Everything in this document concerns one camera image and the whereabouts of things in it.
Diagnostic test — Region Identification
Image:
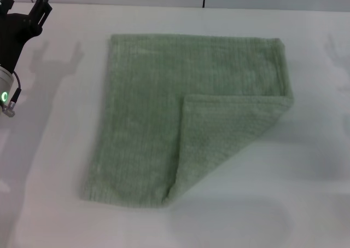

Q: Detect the grey left arm cable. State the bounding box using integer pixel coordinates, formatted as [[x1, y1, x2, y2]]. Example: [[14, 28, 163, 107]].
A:
[[2, 70, 23, 118]]

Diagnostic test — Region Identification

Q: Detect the green terry towel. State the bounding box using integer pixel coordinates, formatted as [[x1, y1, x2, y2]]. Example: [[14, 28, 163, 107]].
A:
[[79, 33, 295, 208]]

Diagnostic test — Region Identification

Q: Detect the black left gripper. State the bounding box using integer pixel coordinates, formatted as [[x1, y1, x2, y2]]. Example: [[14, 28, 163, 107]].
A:
[[0, 0, 53, 73]]

